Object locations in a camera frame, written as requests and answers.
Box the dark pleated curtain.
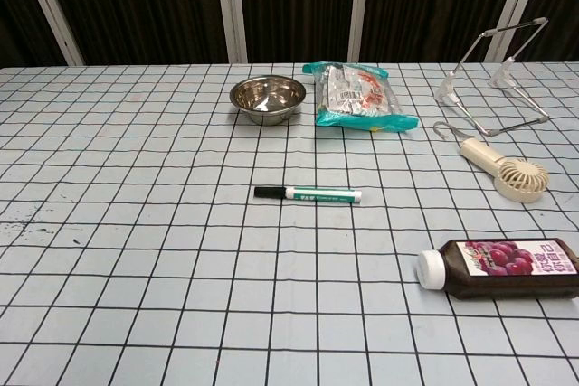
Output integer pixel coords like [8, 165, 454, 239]
[0, 0, 579, 69]

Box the stainless steel bowl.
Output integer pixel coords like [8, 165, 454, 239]
[229, 75, 308, 126]

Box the metal wire stand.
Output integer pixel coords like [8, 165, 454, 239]
[435, 16, 552, 137]

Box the white frame post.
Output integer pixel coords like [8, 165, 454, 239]
[213, 0, 249, 64]
[487, 0, 549, 62]
[15, 0, 86, 67]
[346, 0, 373, 64]

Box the beige handheld fan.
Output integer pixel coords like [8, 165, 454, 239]
[432, 120, 550, 203]

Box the blue checked tablecloth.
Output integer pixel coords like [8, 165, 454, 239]
[0, 60, 579, 386]

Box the white green marker pen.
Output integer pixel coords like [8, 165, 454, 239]
[283, 186, 364, 206]

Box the teal snack packet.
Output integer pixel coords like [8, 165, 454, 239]
[301, 61, 421, 134]

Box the grape juice bottle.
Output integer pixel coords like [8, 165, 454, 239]
[416, 237, 579, 301]

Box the black marker cap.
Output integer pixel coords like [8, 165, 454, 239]
[253, 185, 287, 201]

